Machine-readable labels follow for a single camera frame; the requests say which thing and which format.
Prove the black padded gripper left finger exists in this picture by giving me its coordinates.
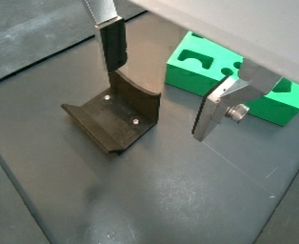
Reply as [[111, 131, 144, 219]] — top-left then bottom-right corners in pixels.
[[81, 0, 127, 72]]

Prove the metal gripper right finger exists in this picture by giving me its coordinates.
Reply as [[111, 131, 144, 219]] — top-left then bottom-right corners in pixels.
[[192, 59, 281, 141]]

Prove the green shape-sorting board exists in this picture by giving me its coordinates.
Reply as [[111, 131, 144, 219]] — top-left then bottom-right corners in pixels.
[[165, 31, 299, 126]]

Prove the black curved stand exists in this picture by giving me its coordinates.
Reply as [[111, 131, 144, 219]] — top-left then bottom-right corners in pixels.
[[63, 71, 161, 153]]

